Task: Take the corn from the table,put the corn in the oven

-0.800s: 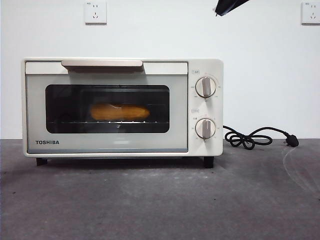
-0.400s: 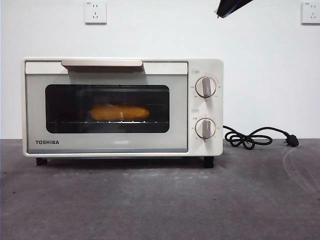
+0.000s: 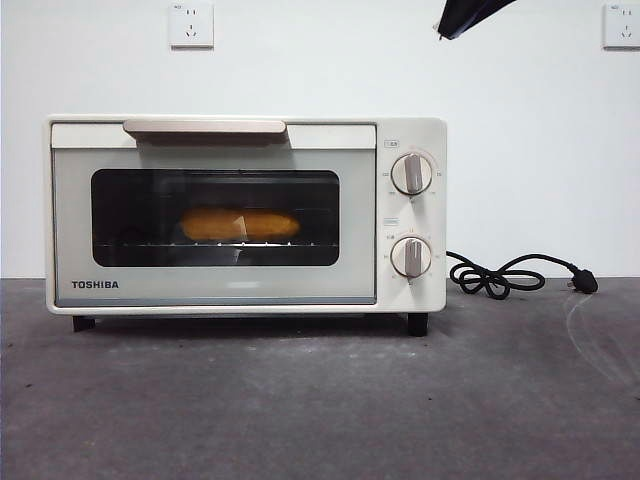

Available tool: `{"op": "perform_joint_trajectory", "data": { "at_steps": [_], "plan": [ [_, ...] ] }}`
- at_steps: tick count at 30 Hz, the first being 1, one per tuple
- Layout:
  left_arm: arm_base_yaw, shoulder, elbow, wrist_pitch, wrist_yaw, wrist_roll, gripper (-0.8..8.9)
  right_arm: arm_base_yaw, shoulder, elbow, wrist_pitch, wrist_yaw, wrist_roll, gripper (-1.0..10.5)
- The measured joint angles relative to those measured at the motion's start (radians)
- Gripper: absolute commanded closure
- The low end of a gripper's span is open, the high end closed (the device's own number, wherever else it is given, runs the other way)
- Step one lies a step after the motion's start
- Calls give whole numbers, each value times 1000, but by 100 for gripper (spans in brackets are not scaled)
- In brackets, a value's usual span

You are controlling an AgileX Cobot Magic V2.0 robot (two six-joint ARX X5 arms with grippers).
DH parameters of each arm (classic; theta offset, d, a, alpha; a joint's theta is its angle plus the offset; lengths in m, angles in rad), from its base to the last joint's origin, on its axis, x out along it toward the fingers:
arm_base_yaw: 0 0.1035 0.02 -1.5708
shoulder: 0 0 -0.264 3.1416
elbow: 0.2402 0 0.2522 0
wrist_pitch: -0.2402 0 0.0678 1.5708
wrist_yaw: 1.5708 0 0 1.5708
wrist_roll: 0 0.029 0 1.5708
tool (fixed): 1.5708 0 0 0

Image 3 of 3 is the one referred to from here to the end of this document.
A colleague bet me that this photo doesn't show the white Toshiba toaster oven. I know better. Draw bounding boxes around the white Toshiba toaster oven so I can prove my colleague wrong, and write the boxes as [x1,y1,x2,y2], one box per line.
[44,115,449,337]

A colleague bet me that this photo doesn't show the black power cord with plug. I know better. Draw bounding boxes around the black power cord with plug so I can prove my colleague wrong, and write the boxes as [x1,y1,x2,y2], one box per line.
[444,249,599,296]

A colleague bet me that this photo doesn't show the yellow corn cob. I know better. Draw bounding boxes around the yellow corn cob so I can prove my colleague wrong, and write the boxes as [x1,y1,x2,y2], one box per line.
[179,207,301,243]

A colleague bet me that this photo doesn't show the oven temperature knob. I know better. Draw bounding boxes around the oven temperature knob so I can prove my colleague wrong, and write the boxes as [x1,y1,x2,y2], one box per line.
[390,153,434,196]

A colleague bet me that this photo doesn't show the white wall socket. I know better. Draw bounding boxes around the white wall socket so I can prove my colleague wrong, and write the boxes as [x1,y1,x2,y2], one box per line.
[168,2,215,51]
[602,3,640,51]

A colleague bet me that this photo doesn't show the oven glass door with handle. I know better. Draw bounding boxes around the oven glass door with handle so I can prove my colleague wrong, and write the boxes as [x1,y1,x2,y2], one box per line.
[50,118,378,307]

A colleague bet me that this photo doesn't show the oven timer knob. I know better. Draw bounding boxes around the oven timer knob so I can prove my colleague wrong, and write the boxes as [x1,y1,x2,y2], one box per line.
[390,236,433,279]

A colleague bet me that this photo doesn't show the metal wire oven rack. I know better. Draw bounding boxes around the metal wire oven rack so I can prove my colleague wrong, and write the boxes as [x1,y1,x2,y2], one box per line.
[94,241,335,250]

